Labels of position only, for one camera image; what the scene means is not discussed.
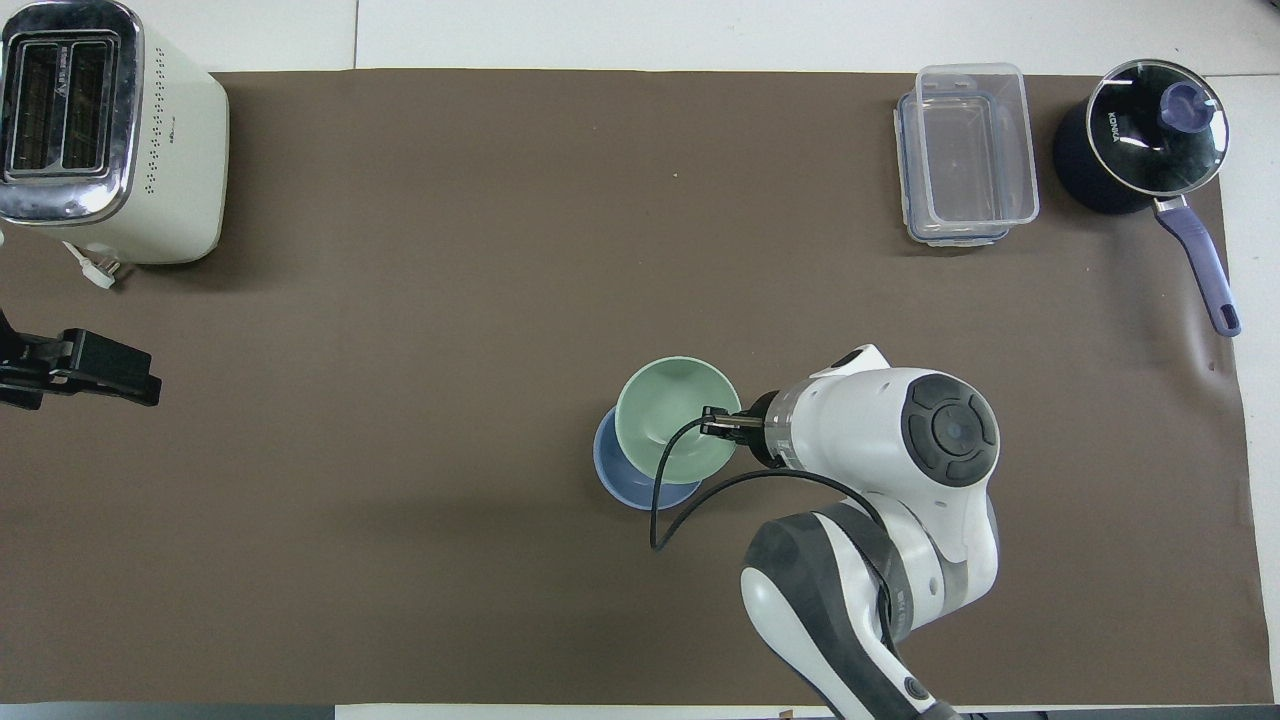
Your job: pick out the blue-rimmed clear container lid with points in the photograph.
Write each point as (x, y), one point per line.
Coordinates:
(908, 190)

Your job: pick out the clear plastic container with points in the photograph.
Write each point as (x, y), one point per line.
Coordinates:
(978, 150)

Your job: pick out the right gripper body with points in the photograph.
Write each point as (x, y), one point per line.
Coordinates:
(760, 453)

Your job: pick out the cream toaster with chrome top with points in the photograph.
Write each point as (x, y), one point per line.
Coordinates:
(170, 150)

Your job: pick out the black stand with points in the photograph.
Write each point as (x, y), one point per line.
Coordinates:
(95, 362)

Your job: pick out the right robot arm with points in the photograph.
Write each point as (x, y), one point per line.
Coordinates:
(860, 430)

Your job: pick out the green bowl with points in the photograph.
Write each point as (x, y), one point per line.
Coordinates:
(665, 405)

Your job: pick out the glass pot lid purple knob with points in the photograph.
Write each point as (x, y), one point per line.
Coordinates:
(1150, 135)

